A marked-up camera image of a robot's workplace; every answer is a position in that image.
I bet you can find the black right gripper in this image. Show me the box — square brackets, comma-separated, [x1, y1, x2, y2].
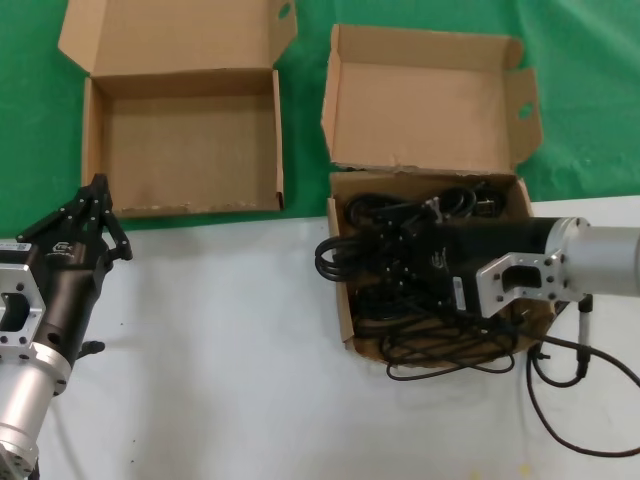
[377, 197, 562, 321]

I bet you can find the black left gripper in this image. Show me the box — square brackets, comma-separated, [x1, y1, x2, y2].
[16, 173, 135, 370]

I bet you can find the cardboard box with neat lid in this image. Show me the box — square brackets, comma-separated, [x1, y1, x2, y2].
[57, 0, 300, 221]

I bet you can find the cardboard box with torn lid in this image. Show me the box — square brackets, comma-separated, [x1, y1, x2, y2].
[319, 23, 556, 361]

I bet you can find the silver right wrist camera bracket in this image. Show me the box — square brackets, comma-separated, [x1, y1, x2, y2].
[476, 249, 582, 320]

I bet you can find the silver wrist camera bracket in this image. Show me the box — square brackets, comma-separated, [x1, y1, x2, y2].
[0, 262, 49, 361]
[476, 249, 582, 320]

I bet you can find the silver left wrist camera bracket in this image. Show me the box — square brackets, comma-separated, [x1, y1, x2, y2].
[0, 262, 49, 361]

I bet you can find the thin black tangled cable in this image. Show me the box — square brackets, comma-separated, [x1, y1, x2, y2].
[374, 309, 519, 384]

